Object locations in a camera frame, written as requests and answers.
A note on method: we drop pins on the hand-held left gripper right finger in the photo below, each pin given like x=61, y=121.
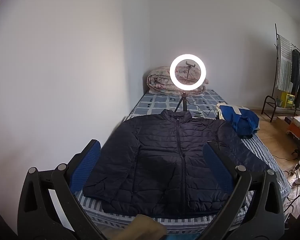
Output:
x=216, y=165

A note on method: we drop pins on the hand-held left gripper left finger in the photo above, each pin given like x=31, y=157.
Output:
x=86, y=165

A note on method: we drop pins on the navy puffer jacket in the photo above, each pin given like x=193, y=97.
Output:
x=160, y=142

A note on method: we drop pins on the black clothes rack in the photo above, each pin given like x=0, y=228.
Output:
x=275, y=33

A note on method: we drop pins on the blue striped bed cover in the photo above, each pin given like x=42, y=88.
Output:
x=255, y=145

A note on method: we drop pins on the blue garment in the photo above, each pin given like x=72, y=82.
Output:
x=240, y=120

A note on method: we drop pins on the cream cloth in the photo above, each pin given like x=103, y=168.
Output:
x=220, y=113

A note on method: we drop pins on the black tripod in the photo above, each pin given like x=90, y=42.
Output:
x=184, y=102

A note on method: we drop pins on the light blue under sheet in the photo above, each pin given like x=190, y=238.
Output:
x=182, y=237

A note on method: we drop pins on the white power strip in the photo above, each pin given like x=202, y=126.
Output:
x=297, y=182

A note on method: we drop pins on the olive cloth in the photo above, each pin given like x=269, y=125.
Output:
x=145, y=226

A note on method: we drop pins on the yellow box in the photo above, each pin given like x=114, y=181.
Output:
x=288, y=100

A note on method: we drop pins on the folded floral quilt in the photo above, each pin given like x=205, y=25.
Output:
x=157, y=82

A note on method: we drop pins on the black phone clamp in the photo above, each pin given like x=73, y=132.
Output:
x=189, y=63

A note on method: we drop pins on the dark hanging garment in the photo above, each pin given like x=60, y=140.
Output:
x=296, y=75

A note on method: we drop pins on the striped hanging towel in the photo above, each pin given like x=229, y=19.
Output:
x=283, y=65

